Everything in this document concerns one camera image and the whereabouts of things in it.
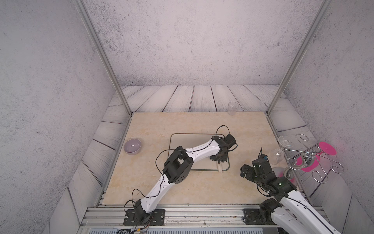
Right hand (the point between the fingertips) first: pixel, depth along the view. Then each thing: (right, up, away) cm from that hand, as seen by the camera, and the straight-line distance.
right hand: (249, 171), depth 81 cm
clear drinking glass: (+2, +39, +39) cm, 55 cm away
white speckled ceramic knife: (-15, 0, +8) cm, 17 cm away
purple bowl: (-72, +11, +18) cm, 75 cm away
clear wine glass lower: (+14, +8, -2) cm, 16 cm away
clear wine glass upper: (+13, +17, -11) cm, 24 cm away
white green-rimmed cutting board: (-34, +14, +24) cm, 43 cm away
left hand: (-11, +2, +11) cm, 16 cm away
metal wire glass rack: (+28, +8, -20) cm, 36 cm away
